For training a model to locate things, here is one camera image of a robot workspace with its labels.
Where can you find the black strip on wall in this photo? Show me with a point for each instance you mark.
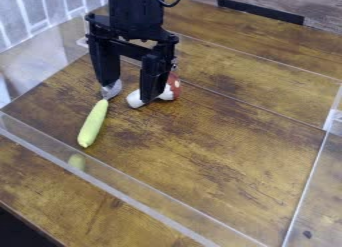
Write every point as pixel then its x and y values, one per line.
pixel 262 11

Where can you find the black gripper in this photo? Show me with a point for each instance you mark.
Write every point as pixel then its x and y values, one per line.
pixel 131 31

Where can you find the clear acrylic barrier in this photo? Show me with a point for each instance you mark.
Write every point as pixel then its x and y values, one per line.
pixel 181 217
pixel 315 226

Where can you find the clear acrylic front barrier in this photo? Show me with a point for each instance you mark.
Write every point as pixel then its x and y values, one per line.
pixel 181 217

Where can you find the clear acrylic right barrier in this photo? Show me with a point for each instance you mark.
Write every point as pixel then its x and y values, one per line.
pixel 315 226

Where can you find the clear acrylic corner bracket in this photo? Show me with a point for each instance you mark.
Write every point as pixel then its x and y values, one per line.
pixel 81 42

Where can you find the red white toy mushroom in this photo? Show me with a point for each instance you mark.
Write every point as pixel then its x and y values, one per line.
pixel 169 94

